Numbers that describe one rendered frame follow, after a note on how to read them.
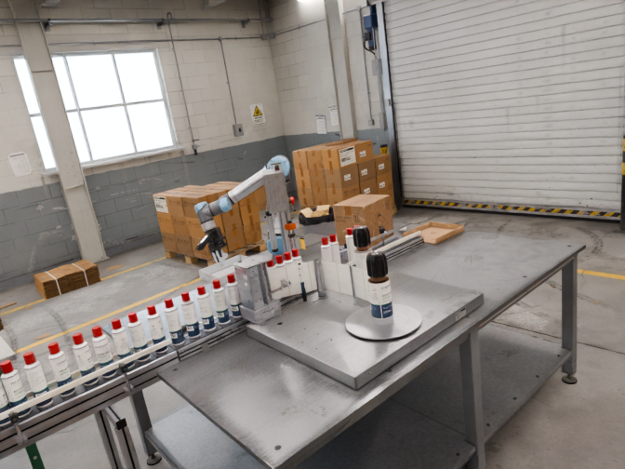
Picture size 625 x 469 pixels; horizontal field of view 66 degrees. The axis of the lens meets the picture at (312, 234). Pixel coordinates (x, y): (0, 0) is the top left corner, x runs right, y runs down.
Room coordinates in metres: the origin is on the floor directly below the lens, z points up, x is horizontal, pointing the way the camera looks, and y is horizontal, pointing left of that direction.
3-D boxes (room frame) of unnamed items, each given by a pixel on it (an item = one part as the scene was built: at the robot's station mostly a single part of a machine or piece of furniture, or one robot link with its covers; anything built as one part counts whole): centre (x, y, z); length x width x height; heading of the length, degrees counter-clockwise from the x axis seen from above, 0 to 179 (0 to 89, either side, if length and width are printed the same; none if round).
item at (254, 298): (2.01, 0.28, 1.01); 0.14 x 0.13 x 0.26; 129
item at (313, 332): (1.92, -0.17, 0.86); 0.80 x 0.67 x 0.05; 129
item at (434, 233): (2.96, -0.77, 0.85); 0.30 x 0.26 x 0.04; 129
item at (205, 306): (1.94, 0.51, 0.98); 0.05 x 0.05 x 0.20
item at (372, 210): (3.01, -0.34, 0.99); 0.30 x 0.24 x 0.27; 136
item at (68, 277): (5.70, 3.08, 0.11); 0.65 x 0.54 x 0.22; 128
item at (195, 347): (2.34, 0.01, 0.85); 1.65 x 0.11 x 0.05; 129
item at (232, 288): (2.04, 0.39, 0.98); 0.05 x 0.05 x 0.20
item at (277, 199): (2.34, 0.14, 1.38); 0.17 x 0.10 x 0.19; 4
